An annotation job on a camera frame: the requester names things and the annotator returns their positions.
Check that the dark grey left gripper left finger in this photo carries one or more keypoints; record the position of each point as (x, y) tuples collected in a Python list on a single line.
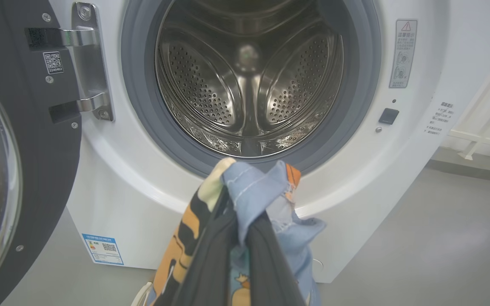
[(206, 263)]

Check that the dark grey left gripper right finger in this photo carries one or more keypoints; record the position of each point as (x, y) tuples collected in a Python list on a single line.
[(270, 272)]

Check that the blue garment large orange print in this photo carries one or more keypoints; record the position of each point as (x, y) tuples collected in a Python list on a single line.
[(253, 191)]

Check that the black round glass washer door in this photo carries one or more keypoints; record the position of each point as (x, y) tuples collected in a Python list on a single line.
[(45, 170)]

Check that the white front-load washing machine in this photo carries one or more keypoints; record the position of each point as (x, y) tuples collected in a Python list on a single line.
[(134, 204)]

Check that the stainless steel washing machine drum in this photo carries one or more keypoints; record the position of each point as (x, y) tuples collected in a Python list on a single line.
[(249, 85)]

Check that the black door latch socket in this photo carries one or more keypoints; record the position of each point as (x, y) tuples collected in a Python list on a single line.
[(388, 116)]

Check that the silver metal door hinge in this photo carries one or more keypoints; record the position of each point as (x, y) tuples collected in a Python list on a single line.
[(87, 63)]

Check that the round filter cover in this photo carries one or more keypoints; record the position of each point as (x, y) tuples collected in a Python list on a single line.
[(318, 265)]

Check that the cream perforated laundry basket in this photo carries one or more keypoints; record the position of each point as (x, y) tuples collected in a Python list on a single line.
[(141, 295)]

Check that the blue energy label sticker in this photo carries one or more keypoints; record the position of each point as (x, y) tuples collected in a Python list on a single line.
[(102, 249)]

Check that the printed text label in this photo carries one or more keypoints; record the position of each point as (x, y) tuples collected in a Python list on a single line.
[(440, 118)]

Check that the cream metal railing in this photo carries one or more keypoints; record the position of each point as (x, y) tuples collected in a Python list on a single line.
[(483, 138)]

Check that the white QR code sticker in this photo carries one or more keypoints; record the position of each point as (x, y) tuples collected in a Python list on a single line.
[(53, 63)]

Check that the grey warning sticker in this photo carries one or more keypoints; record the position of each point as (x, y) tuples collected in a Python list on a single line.
[(403, 53)]

